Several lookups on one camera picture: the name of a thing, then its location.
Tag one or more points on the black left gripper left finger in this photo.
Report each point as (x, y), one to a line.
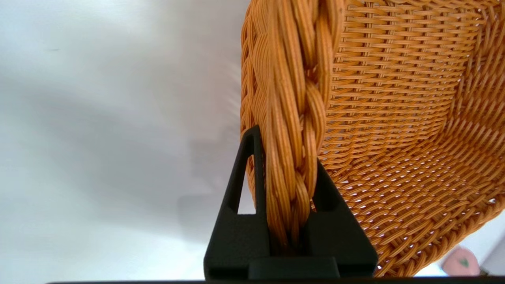
(240, 236)

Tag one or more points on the pink toy peach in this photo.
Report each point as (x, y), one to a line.
(459, 262)

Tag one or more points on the orange woven wicker basket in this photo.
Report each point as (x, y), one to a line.
(394, 118)

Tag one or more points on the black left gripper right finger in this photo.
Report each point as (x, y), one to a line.
(339, 236)

